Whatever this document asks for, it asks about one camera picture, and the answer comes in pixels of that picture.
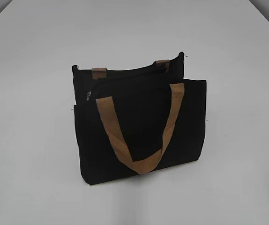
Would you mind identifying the black canvas tote bag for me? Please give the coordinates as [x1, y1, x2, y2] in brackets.
[72, 52, 207, 185]

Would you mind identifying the silver zipper pull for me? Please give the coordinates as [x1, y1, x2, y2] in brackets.
[87, 91, 91, 101]

